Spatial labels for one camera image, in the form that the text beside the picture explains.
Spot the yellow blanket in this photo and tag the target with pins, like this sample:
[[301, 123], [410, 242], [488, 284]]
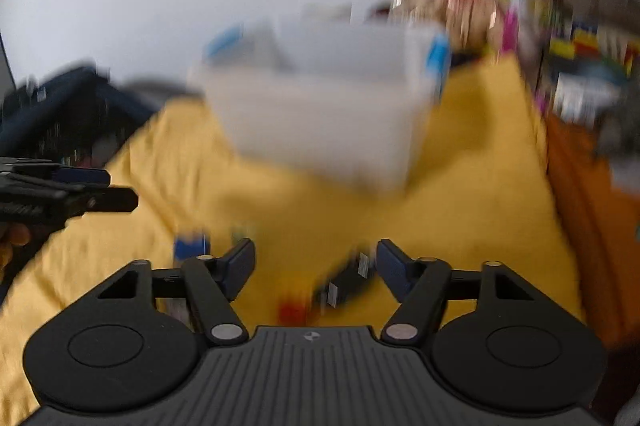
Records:
[[475, 186]]

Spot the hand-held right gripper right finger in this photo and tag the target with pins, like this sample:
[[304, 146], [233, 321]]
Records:
[[395, 271]]

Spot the person's left hand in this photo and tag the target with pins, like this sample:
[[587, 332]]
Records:
[[14, 238]]

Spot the small blue building block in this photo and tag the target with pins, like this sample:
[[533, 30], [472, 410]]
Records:
[[190, 247]]

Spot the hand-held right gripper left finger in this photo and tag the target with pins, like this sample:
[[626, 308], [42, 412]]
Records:
[[240, 266]]

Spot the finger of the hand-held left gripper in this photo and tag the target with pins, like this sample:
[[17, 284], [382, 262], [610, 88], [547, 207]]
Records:
[[82, 176], [107, 200]]

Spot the white plastic storage bin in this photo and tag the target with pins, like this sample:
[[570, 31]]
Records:
[[310, 126]]

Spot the dark blue basket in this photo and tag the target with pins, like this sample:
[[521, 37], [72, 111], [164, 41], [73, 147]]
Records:
[[75, 106]]

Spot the orange box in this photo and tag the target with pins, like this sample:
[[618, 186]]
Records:
[[590, 231]]

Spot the small red building block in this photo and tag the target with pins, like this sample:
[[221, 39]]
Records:
[[294, 312]]

